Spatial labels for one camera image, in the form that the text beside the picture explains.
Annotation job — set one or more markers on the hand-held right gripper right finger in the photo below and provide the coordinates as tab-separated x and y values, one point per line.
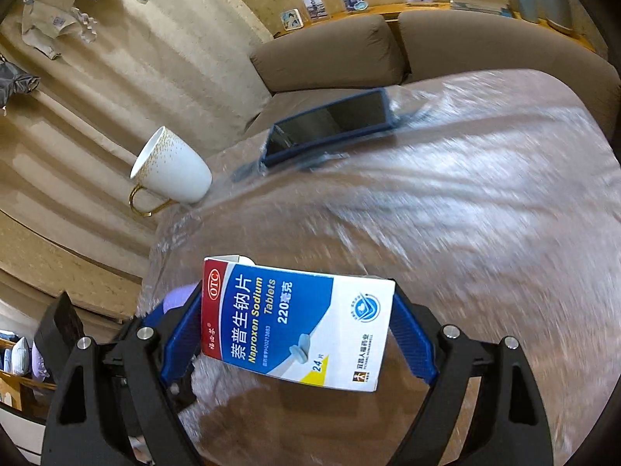
410	340

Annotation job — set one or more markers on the wooden rack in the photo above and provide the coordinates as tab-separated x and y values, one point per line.
19	386

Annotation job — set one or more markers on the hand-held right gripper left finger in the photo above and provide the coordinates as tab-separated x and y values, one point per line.
182	340

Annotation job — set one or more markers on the grey box container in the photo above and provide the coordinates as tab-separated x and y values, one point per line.
553	0
525	2

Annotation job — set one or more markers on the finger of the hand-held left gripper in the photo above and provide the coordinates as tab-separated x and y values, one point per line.
165	313
182	393

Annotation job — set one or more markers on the blue white medicine box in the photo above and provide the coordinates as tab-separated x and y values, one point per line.
291	320

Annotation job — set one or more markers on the dark cloth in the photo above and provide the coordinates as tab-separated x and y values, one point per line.
17	82

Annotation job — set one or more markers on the small teal bowl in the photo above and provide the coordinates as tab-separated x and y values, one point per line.
360	6

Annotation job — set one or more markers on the white crumpled clothing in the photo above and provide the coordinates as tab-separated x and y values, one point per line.
48	24

